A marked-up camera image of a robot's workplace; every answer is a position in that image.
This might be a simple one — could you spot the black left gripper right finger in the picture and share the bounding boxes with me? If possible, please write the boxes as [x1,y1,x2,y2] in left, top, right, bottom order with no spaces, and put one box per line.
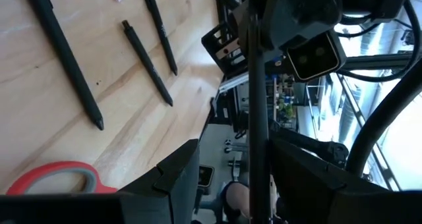
[270,140,422,224]

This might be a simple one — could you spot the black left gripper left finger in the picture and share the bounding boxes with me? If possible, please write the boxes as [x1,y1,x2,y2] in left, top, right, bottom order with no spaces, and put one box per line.
[0,138,201,224]

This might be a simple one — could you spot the red handled scissors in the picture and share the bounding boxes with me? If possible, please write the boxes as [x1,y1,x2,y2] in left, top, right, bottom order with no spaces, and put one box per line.
[5,160,119,196]

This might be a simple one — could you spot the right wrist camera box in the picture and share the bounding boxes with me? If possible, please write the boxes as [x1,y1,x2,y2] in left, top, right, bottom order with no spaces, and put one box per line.
[285,29,347,84]

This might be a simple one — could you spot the black aluminium cell frame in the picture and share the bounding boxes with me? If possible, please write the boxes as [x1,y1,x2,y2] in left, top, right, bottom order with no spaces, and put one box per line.
[210,0,422,126]

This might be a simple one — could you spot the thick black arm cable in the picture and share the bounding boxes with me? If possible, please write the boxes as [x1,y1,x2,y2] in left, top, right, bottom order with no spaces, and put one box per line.
[345,57,422,178]

